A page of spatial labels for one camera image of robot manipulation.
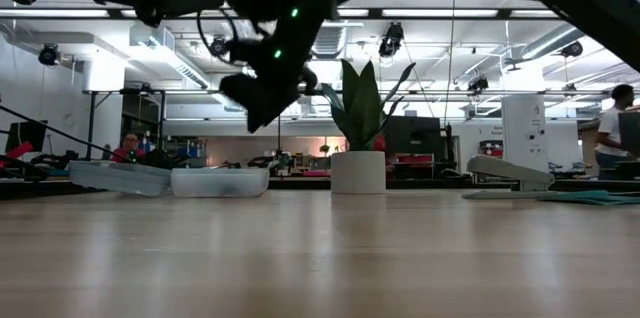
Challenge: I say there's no black aluminium table frame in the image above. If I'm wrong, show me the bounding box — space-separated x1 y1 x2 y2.
0 176 640 200

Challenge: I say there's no thin black cable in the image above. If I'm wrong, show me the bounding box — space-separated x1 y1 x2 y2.
0 104 135 164

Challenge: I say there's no red background tool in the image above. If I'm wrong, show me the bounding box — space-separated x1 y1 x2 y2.
0 141 34 162

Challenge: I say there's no white pillar with outlets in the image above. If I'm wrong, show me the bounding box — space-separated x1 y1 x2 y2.
500 94 550 174

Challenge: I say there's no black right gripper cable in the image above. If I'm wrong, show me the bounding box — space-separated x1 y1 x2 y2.
196 7 241 67

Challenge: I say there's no black background gantry frame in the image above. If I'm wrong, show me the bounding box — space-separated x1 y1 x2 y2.
82 87 640 169

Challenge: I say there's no black shelf rack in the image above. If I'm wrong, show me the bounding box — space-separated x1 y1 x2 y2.
118 88 167 172

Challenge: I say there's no teal cloth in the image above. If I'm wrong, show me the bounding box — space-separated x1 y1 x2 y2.
537 189 640 207

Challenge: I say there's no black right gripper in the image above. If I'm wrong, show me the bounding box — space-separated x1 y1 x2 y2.
219 12 326 134

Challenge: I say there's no black computer monitor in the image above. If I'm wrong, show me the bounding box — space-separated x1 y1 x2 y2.
617 111 640 157
3 120 49 154
384 115 442 155

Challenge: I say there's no black overhead beam with lights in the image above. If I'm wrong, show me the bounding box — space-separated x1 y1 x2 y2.
0 6 566 21

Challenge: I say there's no silver ventilation duct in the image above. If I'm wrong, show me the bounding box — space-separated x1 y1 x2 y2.
309 22 351 59

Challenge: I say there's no clear plastic storage box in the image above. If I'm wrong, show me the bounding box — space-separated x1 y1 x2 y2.
170 167 271 198

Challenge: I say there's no green succulent plant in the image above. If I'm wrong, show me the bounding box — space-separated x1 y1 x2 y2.
319 57 417 152

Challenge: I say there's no grey stapler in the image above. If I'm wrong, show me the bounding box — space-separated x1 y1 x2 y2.
460 154 559 202

